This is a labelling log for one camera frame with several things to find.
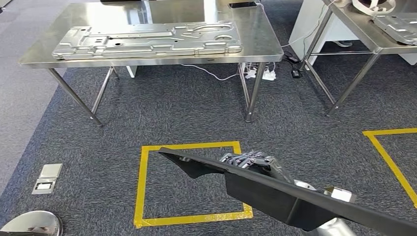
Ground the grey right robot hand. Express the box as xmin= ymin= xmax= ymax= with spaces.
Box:
xmin=220 ymin=151 xmax=296 ymax=185

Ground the black plastic panel part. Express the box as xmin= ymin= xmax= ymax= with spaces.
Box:
xmin=158 ymin=147 xmax=417 ymax=236

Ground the stainless steel workbench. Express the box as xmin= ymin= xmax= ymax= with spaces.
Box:
xmin=18 ymin=1 xmax=284 ymax=128
xmin=299 ymin=0 xmax=417 ymax=117

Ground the white power strip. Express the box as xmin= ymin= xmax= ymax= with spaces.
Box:
xmin=261 ymin=69 xmax=277 ymax=82

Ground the yellow floor tape square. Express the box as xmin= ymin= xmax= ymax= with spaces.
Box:
xmin=133 ymin=141 xmax=254 ymax=229
xmin=362 ymin=128 xmax=417 ymax=209

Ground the white cabinet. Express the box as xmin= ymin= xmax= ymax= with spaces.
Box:
xmin=288 ymin=0 xmax=417 ymax=66

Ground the stamped silver metal panel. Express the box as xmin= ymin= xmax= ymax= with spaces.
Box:
xmin=372 ymin=13 xmax=417 ymax=46
xmin=51 ymin=21 xmax=243 ymax=61

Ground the silver floor socket box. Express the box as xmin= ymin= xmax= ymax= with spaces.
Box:
xmin=31 ymin=163 xmax=63 ymax=195

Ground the white power cable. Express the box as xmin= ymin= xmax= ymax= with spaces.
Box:
xmin=180 ymin=63 xmax=243 ymax=82

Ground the white ring part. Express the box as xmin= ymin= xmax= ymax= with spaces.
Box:
xmin=351 ymin=0 xmax=397 ymax=17

